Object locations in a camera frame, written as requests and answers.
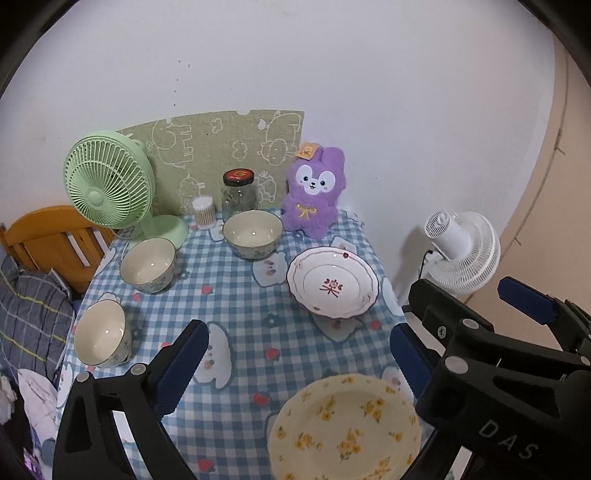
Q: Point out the beige door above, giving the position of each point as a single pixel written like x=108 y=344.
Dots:
x=554 y=207

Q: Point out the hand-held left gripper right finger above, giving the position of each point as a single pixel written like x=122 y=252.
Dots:
x=411 y=360

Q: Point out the white standing fan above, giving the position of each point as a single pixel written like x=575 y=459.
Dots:
x=466 y=258

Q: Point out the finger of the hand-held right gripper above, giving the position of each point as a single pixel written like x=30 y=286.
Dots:
x=526 y=300
x=429 y=300

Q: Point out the green desk fan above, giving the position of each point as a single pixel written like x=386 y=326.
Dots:
x=99 y=182

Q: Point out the purple plush bunny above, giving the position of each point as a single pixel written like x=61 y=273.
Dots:
x=311 y=203

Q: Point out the green cartoon print board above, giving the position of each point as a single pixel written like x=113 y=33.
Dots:
x=217 y=138

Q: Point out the cream bowl with floral outside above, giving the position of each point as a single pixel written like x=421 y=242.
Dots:
x=147 y=263
x=251 y=228
x=99 y=332

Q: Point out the white plate with red flower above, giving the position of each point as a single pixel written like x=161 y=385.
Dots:
x=332 y=277

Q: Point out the crumpled white cloth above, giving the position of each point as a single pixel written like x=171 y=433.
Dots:
x=5 y=397

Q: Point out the wooden bed headboard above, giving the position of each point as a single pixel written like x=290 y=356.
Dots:
x=41 y=235

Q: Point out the yellow floral deep plate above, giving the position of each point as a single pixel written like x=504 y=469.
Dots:
x=341 y=424

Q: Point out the blue checked tablecloth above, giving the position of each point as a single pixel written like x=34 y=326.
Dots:
x=258 y=323

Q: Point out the glass jar with dark lid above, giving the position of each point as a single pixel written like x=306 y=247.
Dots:
x=238 y=198

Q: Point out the grey plaid pillow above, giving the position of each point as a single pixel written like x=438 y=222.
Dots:
x=32 y=314

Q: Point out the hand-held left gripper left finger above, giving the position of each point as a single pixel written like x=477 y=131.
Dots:
x=184 y=364

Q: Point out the clear cotton swab container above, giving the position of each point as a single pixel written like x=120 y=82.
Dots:
x=204 y=214

